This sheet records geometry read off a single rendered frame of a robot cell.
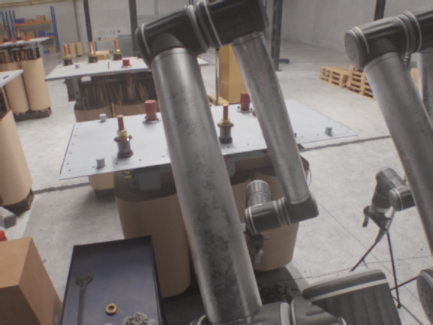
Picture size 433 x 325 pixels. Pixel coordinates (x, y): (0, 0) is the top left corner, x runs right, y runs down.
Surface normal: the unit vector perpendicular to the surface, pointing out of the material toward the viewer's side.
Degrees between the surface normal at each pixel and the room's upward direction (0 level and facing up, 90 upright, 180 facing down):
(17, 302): 90
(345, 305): 42
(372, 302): 30
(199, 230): 58
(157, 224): 90
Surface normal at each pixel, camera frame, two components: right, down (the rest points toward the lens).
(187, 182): -0.42, -0.12
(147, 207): 0.32, 0.44
